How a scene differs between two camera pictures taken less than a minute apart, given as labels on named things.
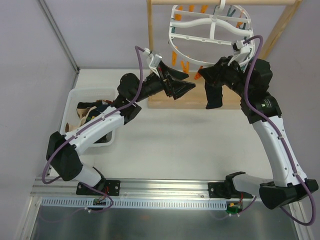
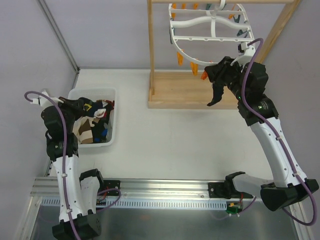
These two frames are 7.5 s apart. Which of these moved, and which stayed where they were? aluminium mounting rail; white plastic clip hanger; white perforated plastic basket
Moved: white plastic clip hanger
Stayed: aluminium mounting rail; white perforated plastic basket
